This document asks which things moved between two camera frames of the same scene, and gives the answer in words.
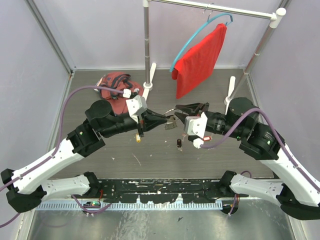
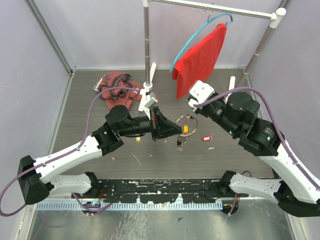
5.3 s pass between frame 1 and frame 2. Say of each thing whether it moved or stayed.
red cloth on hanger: stayed
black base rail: stayed
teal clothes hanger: stayed
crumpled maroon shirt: stayed
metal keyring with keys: moved
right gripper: moved
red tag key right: stayed
